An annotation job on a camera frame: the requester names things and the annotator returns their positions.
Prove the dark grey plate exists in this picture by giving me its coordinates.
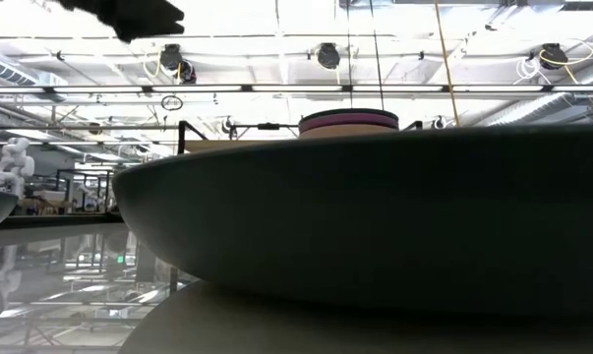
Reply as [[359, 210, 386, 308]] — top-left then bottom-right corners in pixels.
[[298, 107, 400, 124]]

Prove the maroon plate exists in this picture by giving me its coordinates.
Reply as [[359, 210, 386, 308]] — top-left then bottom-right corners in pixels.
[[298, 113, 400, 135]]

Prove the tan plate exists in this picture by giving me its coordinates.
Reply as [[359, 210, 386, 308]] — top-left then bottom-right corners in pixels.
[[299, 123, 399, 141]]

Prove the dark green plate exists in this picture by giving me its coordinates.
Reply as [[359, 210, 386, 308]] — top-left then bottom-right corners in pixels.
[[111, 123, 593, 317]]

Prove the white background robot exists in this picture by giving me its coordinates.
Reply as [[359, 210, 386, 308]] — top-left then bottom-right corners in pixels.
[[0, 137, 36, 199]]

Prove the black ceiling cable reel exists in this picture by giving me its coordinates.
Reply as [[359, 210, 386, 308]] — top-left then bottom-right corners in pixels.
[[538, 42, 569, 71], [316, 41, 342, 71], [158, 43, 198, 85]]

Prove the black hanging wire ring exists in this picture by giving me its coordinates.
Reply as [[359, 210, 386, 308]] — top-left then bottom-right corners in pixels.
[[159, 93, 185, 112]]

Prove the long ceiling light rail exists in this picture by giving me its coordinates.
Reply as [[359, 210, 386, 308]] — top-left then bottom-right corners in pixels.
[[0, 84, 593, 94]]

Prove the yellow hanging cable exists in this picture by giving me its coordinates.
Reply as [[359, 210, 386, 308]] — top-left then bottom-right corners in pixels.
[[433, 0, 462, 128]]

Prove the silver ceiling air duct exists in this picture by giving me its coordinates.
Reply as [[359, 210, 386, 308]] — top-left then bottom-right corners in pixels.
[[472, 58, 593, 129]]

